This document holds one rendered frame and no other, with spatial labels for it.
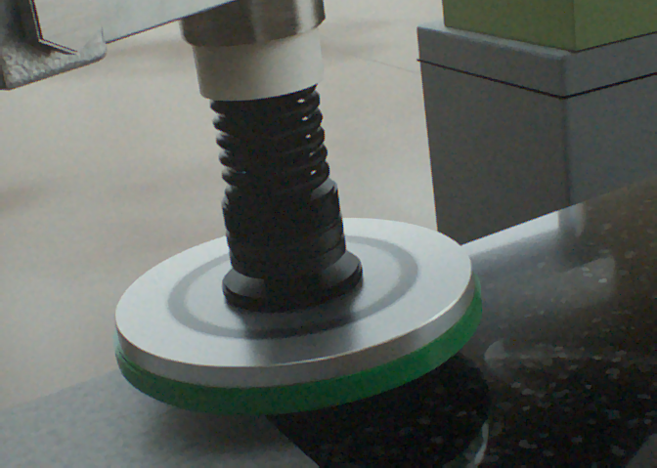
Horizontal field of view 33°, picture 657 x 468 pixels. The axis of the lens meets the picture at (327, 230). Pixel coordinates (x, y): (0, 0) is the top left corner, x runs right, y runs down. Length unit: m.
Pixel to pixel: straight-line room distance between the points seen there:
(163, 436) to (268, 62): 0.22
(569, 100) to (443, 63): 0.31
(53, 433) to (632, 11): 1.13
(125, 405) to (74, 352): 2.13
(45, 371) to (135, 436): 2.10
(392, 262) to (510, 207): 1.07
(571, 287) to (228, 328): 0.25
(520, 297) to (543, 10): 0.89
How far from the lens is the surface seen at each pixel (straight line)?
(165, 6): 0.49
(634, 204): 0.89
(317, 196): 0.62
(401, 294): 0.63
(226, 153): 0.63
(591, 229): 0.85
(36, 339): 2.93
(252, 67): 0.59
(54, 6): 0.40
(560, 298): 0.74
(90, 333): 2.89
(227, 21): 0.58
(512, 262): 0.80
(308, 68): 0.60
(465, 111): 1.78
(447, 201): 1.91
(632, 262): 0.79
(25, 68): 0.41
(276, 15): 0.58
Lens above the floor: 1.14
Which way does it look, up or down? 20 degrees down
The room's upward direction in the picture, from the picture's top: 8 degrees counter-clockwise
